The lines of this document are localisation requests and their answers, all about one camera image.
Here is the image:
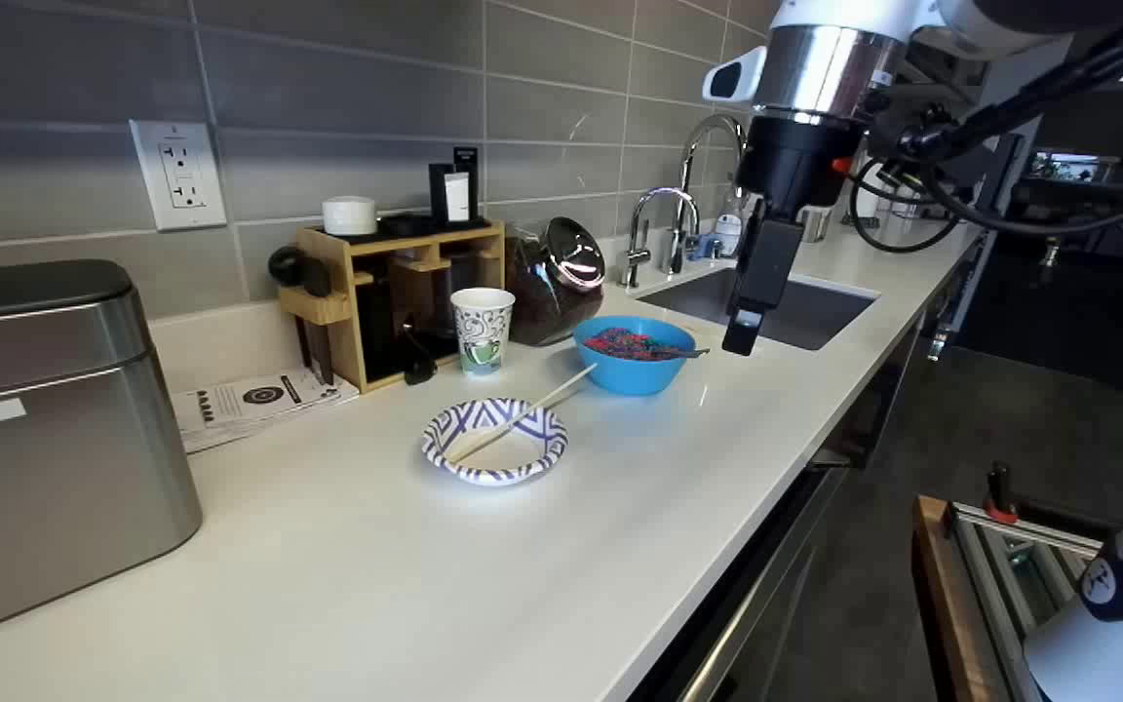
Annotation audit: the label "black bottle with white label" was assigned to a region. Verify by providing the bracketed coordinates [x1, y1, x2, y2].
[426, 144, 483, 231]

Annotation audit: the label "blue bowl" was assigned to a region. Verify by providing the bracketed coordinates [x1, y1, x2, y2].
[568, 312, 703, 400]

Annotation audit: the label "dark brown bottle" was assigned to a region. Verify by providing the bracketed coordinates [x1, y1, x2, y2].
[354, 265, 442, 390]

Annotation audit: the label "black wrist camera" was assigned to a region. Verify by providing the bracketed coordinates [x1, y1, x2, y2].
[860, 68, 982, 170]

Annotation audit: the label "steel dishwasher front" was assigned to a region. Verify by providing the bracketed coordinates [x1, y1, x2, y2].
[631, 460, 851, 702]

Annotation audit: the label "white soap bottle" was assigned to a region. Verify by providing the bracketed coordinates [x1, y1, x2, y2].
[708, 209, 748, 261]

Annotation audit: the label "small chrome faucet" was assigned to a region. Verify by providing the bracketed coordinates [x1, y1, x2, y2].
[620, 183, 704, 291]

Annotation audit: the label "wooden organizer rack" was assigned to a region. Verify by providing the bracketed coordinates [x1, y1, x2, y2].
[273, 219, 509, 399]

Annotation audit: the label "dark metal spoon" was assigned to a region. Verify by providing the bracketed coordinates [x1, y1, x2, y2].
[635, 338, 713, 362]

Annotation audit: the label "steel sink basin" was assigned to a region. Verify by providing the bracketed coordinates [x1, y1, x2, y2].
[639, 265, 877, 354]

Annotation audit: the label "wooden stick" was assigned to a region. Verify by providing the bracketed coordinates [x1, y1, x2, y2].
[445, 362, 601, 462]

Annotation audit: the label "patterned paper cup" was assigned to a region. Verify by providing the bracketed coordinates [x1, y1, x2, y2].
[448, 283, 517, 379]

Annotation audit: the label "blue patterned paper plate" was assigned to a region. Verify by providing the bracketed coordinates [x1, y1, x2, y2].
[417, 392, 572, 492]

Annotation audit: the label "white printed booklet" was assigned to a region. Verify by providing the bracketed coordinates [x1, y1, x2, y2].
[173, 362, 362, 457]

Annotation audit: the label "red purple bowl contents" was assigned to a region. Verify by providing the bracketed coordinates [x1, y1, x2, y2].
[579, 325, 686, 366]

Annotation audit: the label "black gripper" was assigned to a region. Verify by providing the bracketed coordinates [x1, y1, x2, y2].
[716, 107, 870, 358]

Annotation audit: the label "white wall outlet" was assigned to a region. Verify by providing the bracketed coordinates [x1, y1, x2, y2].
[123, 115, 230, 232]

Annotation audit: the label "stainless steel box appliance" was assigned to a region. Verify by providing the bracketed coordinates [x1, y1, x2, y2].
[0, 256, 206, 652]

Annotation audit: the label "black round knob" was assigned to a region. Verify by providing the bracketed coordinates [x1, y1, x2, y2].
[263, 241, 332, 300]

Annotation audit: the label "white round puck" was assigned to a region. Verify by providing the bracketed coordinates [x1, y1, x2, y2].
[321, 192, 383, 241]

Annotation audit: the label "wooden cart with rail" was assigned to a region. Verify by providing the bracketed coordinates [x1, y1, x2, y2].
[907, 462, 1112, 702]

